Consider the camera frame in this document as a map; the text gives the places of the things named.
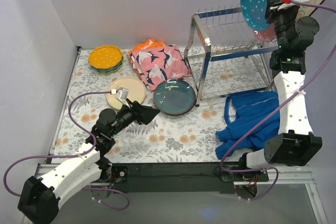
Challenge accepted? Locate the blue cloth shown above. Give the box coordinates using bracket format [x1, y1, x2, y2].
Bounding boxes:
[215, 91, 280, 159]

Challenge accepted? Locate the yellow polka dot plate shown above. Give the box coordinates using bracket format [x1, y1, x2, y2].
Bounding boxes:
[88, 45, 123, 70]

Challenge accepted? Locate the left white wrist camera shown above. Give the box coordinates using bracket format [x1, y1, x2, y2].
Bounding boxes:
[110, 88, 129, 106]

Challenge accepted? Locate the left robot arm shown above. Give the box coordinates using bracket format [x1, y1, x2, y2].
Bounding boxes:
[18, 101, 160, 223]

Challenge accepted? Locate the blue polka dot plate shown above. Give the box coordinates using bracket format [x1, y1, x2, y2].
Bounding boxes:
[91, 60, 123, 73]

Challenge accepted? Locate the green polka dot plate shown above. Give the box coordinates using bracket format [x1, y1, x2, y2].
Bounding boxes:
[91, 65, 122, 74]

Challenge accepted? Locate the steel dish rack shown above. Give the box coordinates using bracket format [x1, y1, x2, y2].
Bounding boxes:
[183, 5, 277, 106]

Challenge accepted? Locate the floral table mat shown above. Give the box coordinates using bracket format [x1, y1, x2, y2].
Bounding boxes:
[51, 46, 300, 164]

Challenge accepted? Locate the pink plate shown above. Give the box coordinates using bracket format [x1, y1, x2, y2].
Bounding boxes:
[253, 23, 276, 42]

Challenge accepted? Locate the dark teal plate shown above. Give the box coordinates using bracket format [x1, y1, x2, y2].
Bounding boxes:
[161, 104, 195, 116]
[154, 79, 196, 111]

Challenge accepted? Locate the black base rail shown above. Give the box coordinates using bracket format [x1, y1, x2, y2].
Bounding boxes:
[89, 161, 263, 195]

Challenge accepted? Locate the pink bird print cloth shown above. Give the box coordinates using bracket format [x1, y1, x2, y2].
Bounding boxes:
[129, 45, 191, 91]

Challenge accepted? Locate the cream rimmed plate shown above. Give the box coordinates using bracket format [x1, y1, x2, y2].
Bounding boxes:
[106, 77, 146, 110]

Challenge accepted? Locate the dark teal plate on table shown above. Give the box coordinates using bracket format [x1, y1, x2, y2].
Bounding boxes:
[161, 104, 195, 116]

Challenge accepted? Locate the orange cloth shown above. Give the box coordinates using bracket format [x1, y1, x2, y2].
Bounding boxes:
[128, 38, 165, 57]

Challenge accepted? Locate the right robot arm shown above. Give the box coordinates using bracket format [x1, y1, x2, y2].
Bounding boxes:
[237, 0, 322, 181]

